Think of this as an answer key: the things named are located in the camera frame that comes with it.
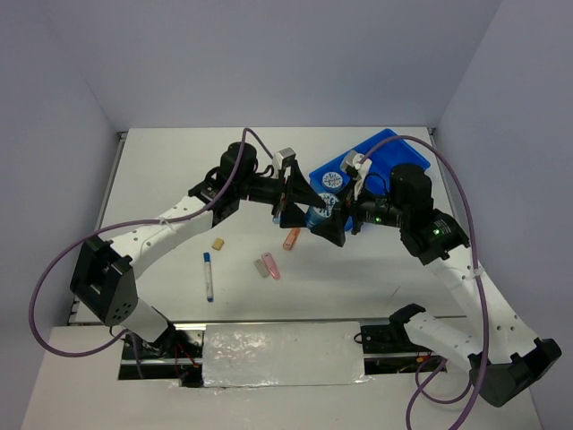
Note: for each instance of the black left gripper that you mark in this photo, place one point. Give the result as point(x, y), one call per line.
point(296, 189)

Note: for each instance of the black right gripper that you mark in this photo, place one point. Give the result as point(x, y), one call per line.
point(332, 228)

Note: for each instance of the blue tape roll jar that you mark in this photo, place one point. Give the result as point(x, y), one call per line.
point(315, 216)

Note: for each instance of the orange utility knife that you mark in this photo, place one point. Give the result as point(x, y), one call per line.
point(291, 238)

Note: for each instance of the pink utility knife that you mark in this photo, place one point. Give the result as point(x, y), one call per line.
point(271, 265)

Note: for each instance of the grey metal blade case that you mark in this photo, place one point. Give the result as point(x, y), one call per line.
point(261, 268)

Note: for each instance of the tan eraser block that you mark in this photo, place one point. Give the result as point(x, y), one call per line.
point(218, 244)

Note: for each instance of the blue capped white marker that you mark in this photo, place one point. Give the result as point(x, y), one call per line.
point(208, 277)

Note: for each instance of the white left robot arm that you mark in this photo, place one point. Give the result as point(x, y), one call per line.
point(105, 275)

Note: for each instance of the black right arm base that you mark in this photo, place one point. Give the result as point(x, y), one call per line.
point(388, 350)

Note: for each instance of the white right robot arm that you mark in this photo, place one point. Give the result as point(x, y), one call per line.
point(508, 356)

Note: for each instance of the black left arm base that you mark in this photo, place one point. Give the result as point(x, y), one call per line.
point(182, 364)

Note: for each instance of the blue plastic sorting bin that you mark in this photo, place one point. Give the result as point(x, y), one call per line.
point(383, 160)

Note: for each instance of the silver foil cover plate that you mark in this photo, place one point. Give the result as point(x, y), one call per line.
point(282, 354)

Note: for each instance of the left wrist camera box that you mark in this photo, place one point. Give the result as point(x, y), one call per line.
point(283, 159)

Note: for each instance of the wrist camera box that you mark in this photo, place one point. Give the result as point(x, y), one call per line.
point(283, 159)
point(354, 164)

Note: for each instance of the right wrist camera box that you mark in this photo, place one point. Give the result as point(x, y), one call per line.
point(354, 164)

